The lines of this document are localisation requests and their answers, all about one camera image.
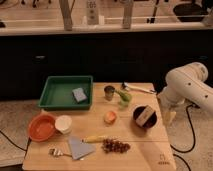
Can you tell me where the metal fork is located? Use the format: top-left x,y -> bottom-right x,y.
49,148 -> 65,157

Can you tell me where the black cable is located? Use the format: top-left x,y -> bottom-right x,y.
169,103 -> 198,171
0,129 -> 31,158

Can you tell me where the black cable left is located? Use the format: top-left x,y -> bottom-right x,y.
0,129 -> 31,158

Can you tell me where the grey blue sponge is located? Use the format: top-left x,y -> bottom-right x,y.
72,88 -> 87,102

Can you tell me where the bunch of brown grapes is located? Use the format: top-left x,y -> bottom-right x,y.
102,139 -> 131,153

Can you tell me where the grey blue cloth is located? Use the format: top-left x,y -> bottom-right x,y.
68,136 -> 95,160

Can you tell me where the orange apple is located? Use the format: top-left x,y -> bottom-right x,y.
104,111 -> 117,124

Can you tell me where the green plastic tray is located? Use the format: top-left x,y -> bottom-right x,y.
39,76 -> 93,110

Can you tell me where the yellow handled knife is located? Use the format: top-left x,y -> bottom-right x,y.
82,135 -> 115,143

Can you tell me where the black bowl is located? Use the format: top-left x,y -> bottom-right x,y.
133,105 -> 157,129

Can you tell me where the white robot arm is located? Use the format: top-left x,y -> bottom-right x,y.
157,62 -> 213,126

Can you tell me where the small metal cup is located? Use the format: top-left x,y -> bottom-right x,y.
104,85 -> 115,101

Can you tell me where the orange bowl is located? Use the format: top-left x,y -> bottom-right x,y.
28,114 -> 56,142

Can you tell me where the white handled utensil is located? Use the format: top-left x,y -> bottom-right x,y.
121,82 -> 156,94

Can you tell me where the tan block in bowl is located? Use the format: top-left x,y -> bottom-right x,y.
135,106 -> 154,126

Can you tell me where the wooden table board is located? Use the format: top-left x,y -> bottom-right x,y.
23,83 -> 176,171

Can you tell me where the black cable right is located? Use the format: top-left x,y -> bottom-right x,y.
169,103 -> 198,171

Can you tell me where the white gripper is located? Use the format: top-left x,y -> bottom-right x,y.
159,97 -> 176,126

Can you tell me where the white paper cup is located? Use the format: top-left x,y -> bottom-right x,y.
55,115 -> 72,134

